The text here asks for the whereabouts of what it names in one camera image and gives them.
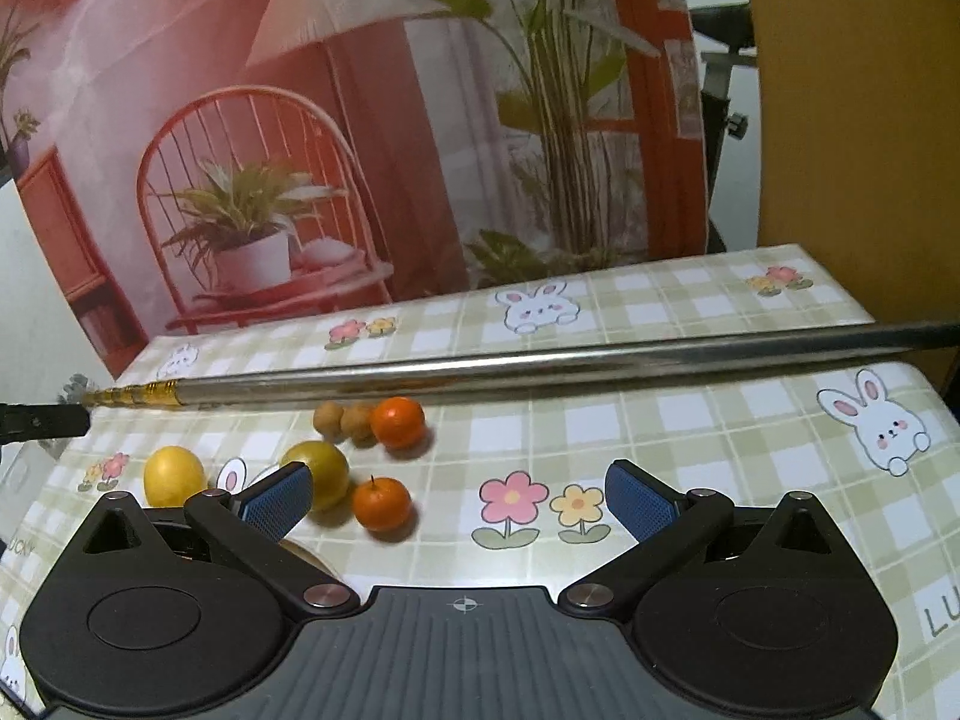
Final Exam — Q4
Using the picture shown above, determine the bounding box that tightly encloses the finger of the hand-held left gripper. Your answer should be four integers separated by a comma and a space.
0, 400, 93, 443

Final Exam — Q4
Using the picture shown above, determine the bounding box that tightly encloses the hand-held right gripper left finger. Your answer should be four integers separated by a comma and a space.
75, 462, 362, 614

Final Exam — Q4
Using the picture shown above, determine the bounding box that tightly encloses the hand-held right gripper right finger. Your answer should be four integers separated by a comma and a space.
558, 458, 845, 614

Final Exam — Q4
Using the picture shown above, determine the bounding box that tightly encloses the small orange with stem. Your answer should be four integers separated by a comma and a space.
352, 474, 414, 534

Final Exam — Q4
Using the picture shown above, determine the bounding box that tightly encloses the yellow plum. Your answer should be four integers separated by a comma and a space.
278, 440, 352, 512

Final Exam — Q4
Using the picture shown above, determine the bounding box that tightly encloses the large yellow lemon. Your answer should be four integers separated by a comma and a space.
143, 446, 208, 509

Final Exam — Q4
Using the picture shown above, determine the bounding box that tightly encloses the plaid rabbit print tablecloth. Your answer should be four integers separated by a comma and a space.
0, 243, 960, 720

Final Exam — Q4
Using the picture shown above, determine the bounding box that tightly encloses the telescopic metal pole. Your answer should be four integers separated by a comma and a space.
58, 320, 960, 414

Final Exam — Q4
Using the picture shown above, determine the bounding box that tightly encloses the printed backdrop cloth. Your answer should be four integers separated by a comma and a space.
0, 0, 715, 380

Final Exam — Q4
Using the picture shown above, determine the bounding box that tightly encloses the brown wooden board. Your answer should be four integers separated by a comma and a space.
738, 0, 960, 325

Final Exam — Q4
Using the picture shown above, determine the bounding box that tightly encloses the black exercise bike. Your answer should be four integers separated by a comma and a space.
688, 3, 761, 145

